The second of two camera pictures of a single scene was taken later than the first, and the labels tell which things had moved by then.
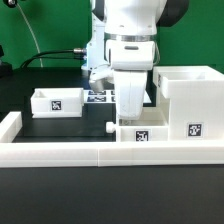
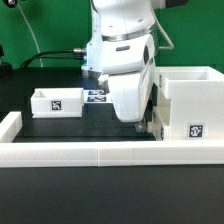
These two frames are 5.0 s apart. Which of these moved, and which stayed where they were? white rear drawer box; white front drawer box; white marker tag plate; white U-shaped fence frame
Moved: white front drawer box
Stayed: white rear drawer box; white U-shaped fence frame; white marker tag plate
